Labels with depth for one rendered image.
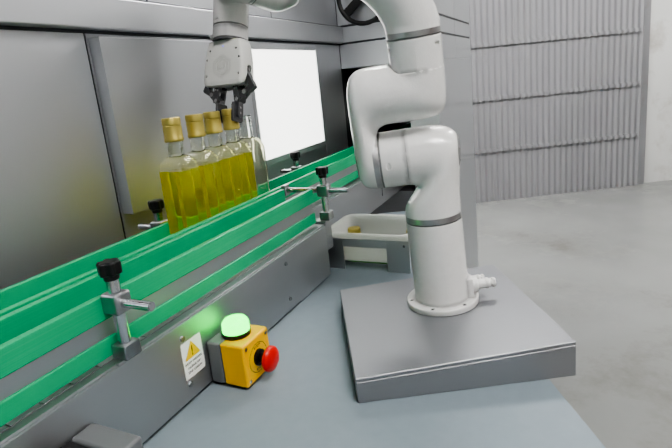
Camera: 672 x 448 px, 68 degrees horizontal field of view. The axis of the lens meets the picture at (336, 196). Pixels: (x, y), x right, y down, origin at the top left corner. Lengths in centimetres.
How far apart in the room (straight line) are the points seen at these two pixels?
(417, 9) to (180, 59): 61
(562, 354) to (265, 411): 43
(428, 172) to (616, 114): 435
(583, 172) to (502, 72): 120
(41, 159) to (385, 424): 70
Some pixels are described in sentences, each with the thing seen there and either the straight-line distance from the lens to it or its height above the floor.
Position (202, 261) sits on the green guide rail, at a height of 94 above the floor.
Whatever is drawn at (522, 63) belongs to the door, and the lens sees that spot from 468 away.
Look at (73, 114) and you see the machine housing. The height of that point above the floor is 119.
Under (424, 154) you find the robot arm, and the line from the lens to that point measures 81.
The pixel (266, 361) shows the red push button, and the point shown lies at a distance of 80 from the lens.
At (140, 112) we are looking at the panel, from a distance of 109.
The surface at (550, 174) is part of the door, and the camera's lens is 489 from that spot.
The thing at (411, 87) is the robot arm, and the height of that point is 118.
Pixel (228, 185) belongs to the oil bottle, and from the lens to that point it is 105.
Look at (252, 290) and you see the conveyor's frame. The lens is 92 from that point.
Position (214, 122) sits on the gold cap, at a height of 114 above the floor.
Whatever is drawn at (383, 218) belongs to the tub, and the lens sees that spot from 133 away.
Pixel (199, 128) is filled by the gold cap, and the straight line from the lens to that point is 101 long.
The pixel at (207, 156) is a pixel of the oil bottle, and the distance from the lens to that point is 100.
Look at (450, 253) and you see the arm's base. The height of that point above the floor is 90.
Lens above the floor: 120
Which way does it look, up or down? 13 degrees down
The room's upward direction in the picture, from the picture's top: 6 degrees counter-clockwise
